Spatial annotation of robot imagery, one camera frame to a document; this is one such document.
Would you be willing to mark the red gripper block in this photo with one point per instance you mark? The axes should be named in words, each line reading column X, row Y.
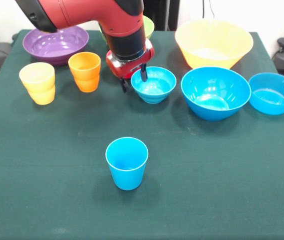
column 124, row 68

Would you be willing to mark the blue cup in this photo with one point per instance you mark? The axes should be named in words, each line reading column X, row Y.
column 126, row 177

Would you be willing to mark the yellow cup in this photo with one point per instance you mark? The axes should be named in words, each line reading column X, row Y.
column 40, row 87

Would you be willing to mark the small ribbed teal bowl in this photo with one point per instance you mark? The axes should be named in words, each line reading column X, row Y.
column 156, row 95

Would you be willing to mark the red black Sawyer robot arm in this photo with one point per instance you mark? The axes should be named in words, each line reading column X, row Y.
column 81, row 12

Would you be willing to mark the purple bowl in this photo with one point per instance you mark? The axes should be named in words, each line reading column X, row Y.
column 56, row 50

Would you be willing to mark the large blue bowl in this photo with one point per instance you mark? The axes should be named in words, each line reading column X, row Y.
column 214, row 105

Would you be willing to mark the large yellow bowl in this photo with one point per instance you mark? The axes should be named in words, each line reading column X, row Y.
column 207, row 42

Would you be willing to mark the shallow blue bowl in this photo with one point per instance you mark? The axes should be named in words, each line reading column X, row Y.
column 272, row 100

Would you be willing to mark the green bowl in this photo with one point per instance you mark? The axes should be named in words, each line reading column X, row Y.
column 149, row 28

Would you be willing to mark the dark green tablecloth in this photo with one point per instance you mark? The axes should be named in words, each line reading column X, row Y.
column 56, row 175

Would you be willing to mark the orange cup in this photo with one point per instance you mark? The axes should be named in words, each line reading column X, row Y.
column 84, row 77

